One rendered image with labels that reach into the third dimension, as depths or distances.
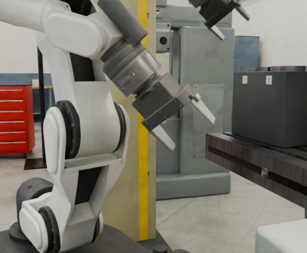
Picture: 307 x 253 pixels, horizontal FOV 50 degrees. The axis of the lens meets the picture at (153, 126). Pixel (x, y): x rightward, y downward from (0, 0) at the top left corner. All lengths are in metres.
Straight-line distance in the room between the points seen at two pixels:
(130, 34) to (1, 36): 8.84
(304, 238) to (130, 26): 0.45
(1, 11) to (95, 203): 0.54
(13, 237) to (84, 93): 0.64
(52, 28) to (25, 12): 0.08
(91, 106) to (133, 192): 1.47
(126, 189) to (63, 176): 1.40
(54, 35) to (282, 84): 0.53
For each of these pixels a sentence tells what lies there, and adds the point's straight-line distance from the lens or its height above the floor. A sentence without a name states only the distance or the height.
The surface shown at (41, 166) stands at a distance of 4.37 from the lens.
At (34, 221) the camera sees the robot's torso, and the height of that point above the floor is 0.72.
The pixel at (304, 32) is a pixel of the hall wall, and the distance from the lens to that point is 7.23.
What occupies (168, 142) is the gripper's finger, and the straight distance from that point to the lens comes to 0.67.
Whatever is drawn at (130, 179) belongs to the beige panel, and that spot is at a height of 0.46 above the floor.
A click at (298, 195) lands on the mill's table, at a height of 0.89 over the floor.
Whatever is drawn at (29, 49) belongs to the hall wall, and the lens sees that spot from 9.33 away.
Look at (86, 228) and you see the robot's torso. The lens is 1.00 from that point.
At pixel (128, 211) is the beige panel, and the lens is 2.25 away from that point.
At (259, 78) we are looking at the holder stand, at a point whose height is 1.12.
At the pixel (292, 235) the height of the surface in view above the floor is 0.87.
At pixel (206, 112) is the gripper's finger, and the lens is 0.61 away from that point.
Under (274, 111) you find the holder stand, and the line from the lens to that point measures 0.89.
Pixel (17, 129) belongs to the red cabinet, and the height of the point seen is 0.41.
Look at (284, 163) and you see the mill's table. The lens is 0.75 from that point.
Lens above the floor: 1.12
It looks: 9 degrees down
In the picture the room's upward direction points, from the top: straight up
